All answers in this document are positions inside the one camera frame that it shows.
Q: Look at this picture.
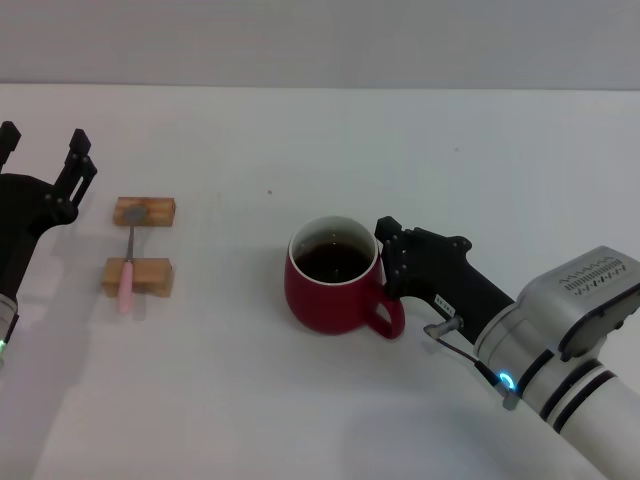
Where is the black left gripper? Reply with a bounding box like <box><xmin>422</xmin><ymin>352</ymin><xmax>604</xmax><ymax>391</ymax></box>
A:
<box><xmin>0</xmin><ymin>121</ymin><xmax>98</xmax><ymax>302</ymax></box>

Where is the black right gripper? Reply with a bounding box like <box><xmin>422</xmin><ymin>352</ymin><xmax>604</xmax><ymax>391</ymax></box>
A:
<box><xmin>374</xmin><ymin>215</ymin><xmax>516</xmax><ymax>347</ymax></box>

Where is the red ceramic cup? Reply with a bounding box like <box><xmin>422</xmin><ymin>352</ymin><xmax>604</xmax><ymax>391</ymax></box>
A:
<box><xmin>283</xmin><ymin>214</ymin><xmax>407</xmax><ymax>342</ymax></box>

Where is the dark brown coffee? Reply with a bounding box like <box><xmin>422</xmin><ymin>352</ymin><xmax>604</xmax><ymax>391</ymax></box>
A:
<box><xmin>292</xmin><ymin>241</ymin><xmax>374</xmax><ymax>285</ymax></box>

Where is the small wooden support block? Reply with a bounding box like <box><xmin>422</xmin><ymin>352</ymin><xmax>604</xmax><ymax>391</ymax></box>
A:
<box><xmin>102</xmin><ymin>256</ymin><xmax>175</xmax><ymax>299</ymax></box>
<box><xmin>113</xmin><ymin>196</ymin><xmax>179</xmax><ymax>229</ymax></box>

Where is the gripper cable with metal plug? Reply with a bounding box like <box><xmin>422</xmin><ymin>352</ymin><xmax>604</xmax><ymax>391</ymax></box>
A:
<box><xmin>423</xmin><ymin>315</ymin><xmax>519</xmax><ymax>412</ymax></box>

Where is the pink handled metal spoon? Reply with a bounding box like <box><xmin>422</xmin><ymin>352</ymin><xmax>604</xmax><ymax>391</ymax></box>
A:
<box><xmin>118</xmin><ymin>203</ymin><xmax>149</xmax><ymax>315</ymax></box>

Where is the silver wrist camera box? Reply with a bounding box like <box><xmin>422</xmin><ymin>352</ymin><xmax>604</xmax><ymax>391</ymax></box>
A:
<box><xmin>514</xmin><ymin>244</ymin><xmax>640</xmax><ymax>363</ymax></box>

